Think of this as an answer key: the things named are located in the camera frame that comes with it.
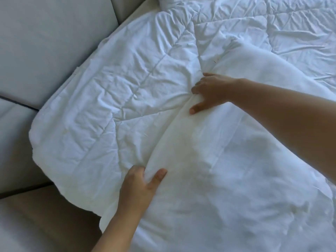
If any person's right hand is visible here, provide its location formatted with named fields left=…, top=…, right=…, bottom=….
left=190, top=73, right=240, bottom=115

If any person's left hand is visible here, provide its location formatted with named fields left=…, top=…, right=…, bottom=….
left=119, top=165, right=168, bottom=216

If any white smooth duvet cover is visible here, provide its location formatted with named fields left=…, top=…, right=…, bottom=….
left=99, top=37, right=336, bottom=252

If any white quilted comforter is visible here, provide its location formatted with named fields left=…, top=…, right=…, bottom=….
left=28, top=0, right=336, bottom=221

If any person's right forearm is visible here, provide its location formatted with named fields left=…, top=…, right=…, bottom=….
left=231, top=78, right=336, bottom=187

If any person's left forearm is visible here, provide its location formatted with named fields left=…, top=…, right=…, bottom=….
left=90, top=208, right=153, bottom=252

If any grey upholstered headboard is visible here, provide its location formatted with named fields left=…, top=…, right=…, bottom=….
left=0, top=0, right=149, bottom=200

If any beige upholstered bed frame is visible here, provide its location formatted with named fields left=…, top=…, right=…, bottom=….
left=0, top=184, right=103, bottom=252

